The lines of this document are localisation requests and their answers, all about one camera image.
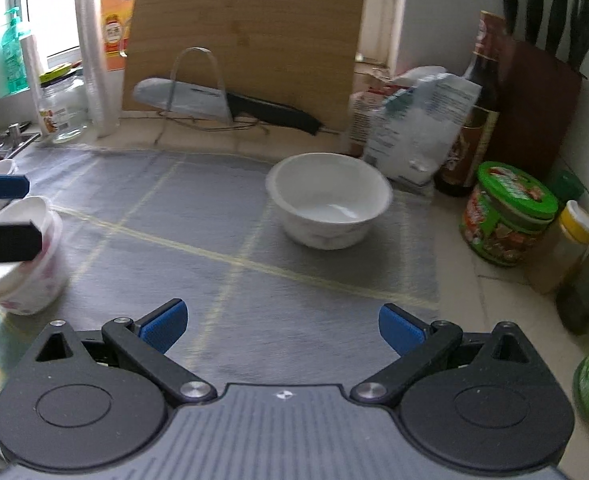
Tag metal wire rack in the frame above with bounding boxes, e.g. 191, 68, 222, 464
154, 47, 270, 146

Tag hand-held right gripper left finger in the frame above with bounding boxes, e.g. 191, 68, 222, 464
35, 298, 216, 406

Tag black-handled kitchen knife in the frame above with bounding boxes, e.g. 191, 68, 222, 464
133, 77, 323, 136

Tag dark sauce bottle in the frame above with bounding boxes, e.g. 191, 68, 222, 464
433, 10, 502, 198

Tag orange cooking oil bottle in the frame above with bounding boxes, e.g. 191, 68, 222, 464
99, 0, 142, 72

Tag black kitchen scissors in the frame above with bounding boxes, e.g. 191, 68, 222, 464
567, 0, 589, 73

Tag green cap container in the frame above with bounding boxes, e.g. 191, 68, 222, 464
547, 170, 586, 206

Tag metal sink fitting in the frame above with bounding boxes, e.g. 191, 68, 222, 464
5, 121, 31, 146

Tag green dish soap bottle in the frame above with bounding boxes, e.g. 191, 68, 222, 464
0, 6, 29, 96

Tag yellow-lid spice jar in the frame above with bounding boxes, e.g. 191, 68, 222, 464
527, 200, 589, 295

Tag white plastic packet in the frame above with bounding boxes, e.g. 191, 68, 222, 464
361, 72, 482, 186

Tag short plastic wrap roll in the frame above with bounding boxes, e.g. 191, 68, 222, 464
20, 32, 45, 126

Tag steel sink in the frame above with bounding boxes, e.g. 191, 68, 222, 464
0, 127, 42, 166

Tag white floral bowl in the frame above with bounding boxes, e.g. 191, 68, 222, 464
0, 207, 71, 317
0, 195, 55, 291
266, 152, 394, 251

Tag grey checked towel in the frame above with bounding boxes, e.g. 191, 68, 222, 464
17, 145, 442, 381

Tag tall plastic wrap roll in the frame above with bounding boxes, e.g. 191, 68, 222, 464
74, 0, 122, 138

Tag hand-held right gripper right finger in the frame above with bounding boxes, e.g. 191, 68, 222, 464
349, 303, 531, 406

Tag bamboo cutting board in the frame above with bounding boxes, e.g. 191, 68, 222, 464
122, 0, 370, 133

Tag green lidded jar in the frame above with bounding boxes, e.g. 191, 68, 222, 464
459, 161, 561, 268

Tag wooden knife block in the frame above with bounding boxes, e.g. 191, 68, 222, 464
487, 40, 584, 181

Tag glass jar with green lid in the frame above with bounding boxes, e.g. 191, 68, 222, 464
38, 64, 91, 145

